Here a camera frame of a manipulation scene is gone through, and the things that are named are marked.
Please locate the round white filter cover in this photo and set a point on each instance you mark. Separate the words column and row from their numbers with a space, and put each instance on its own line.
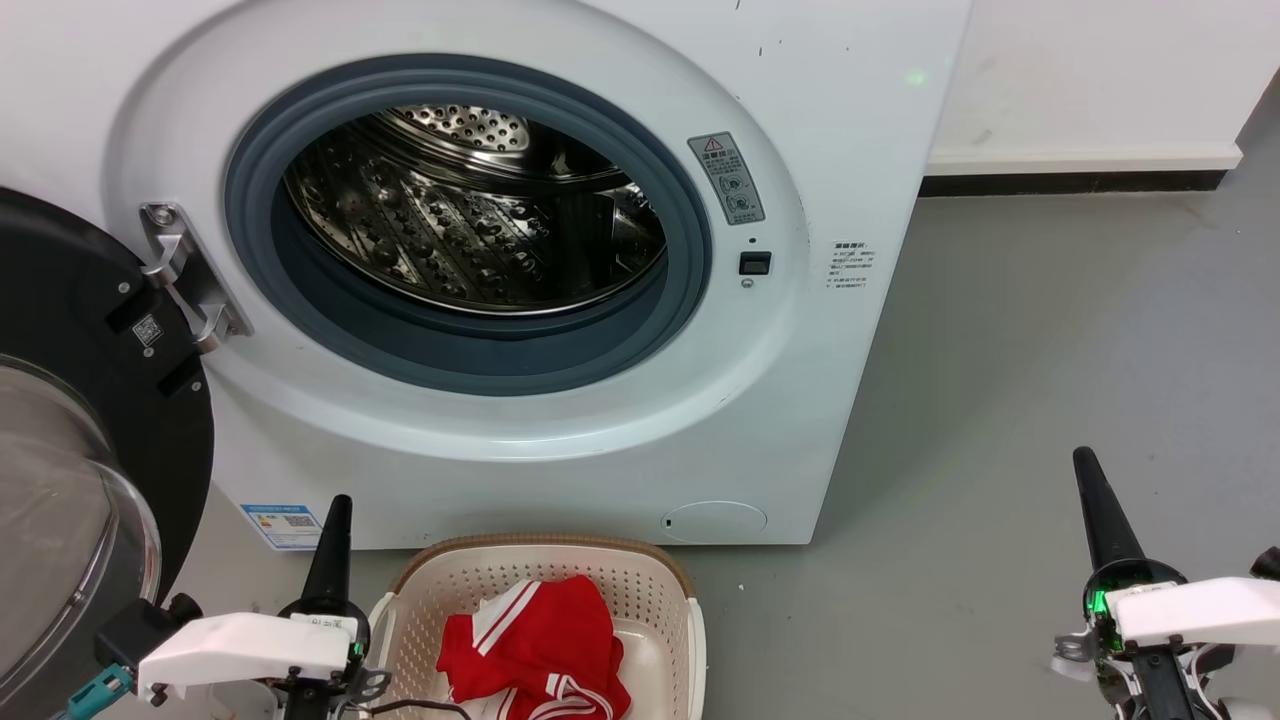
column 714, row 522

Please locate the cream perforated laundry basket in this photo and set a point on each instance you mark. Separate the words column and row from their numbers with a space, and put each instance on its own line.
column 660, row 620

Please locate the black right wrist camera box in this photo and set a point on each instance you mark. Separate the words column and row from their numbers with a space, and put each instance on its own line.
column 1267, row 563

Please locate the black round washer door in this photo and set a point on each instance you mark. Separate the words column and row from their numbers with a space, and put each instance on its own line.
column 60, row 280

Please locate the teal connector plug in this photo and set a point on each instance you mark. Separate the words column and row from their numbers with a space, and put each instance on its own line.
column 95, row 693

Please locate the blue white energy label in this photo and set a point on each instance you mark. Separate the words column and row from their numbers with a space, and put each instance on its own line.
column 283, row 526

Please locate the red white-striped garment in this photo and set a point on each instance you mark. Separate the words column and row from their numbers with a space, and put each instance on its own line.
column 540, row 640

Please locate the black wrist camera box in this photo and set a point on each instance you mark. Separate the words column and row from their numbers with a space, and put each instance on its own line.
column 135, row 632
column 1267, row 563

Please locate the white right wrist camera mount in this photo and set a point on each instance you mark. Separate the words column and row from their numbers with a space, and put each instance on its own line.
column 1200, row 612

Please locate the black wall base strip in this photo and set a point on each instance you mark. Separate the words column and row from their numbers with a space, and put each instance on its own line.
column 1070, row 183

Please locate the stainless steel washing machine drum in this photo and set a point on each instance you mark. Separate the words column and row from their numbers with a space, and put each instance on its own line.
column 450, row 230

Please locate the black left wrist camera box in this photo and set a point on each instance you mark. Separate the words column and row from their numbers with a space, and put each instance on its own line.
column 135, row 632

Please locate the grey rubber door gasket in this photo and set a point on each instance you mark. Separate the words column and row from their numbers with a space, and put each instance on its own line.
column 480, row 362

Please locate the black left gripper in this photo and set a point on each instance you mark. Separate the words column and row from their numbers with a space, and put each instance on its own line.
column 362, row 640

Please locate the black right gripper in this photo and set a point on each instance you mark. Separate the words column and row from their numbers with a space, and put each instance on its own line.
column 1150, row 685

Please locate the white front-load washing machine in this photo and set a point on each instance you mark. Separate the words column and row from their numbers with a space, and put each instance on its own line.
column 830, row 150

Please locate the silver metal door hinge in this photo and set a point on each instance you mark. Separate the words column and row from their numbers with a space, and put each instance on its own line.
column 190, row 280

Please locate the grey warning sticker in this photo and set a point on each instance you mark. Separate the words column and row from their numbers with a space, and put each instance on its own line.
column 727, row 178

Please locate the white QR code sticker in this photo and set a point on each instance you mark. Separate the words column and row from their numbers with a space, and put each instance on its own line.
column 147, row 330

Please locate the white wall skirting board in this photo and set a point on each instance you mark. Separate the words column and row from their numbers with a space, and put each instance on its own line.
column 1080, row 160

